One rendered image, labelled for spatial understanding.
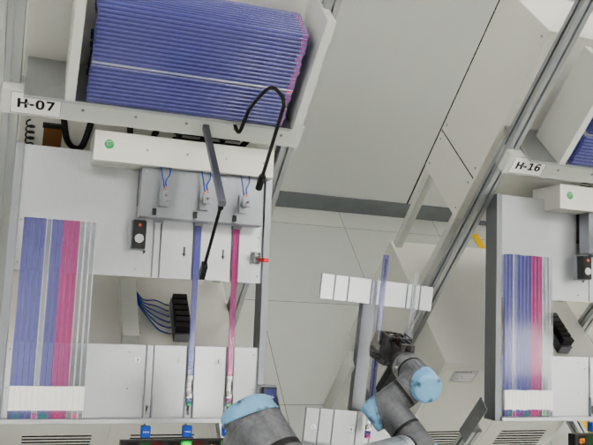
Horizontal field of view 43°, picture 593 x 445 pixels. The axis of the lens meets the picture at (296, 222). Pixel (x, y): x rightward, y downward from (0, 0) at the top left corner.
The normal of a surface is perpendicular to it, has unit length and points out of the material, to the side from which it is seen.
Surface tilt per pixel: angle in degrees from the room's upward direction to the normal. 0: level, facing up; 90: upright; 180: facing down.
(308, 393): 0
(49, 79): 0
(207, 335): 0
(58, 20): 90
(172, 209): 43
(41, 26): 90
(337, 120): 90
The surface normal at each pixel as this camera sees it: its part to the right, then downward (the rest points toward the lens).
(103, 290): 0.27, -0.76
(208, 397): 0.34, -0.13
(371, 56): 0.21, 0.64
